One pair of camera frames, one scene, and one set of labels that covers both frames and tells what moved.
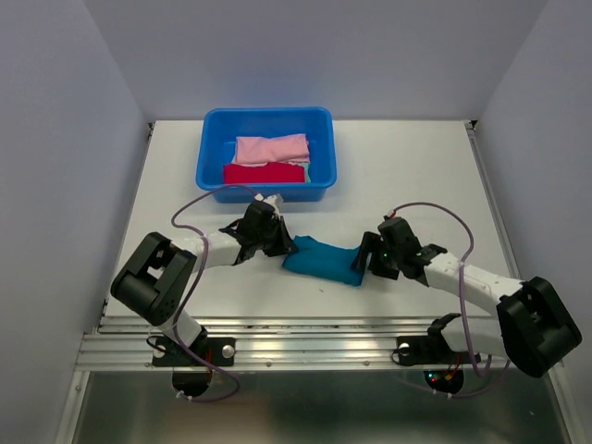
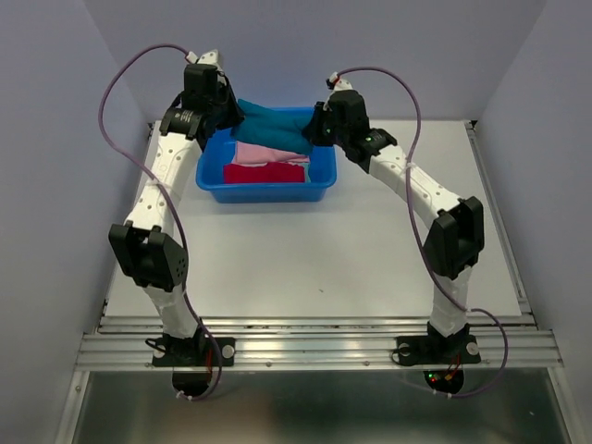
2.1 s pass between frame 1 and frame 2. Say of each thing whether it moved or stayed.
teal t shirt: moved
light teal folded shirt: stayed
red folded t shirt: stayed
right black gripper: moved
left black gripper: moved
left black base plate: stayed
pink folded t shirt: stayed
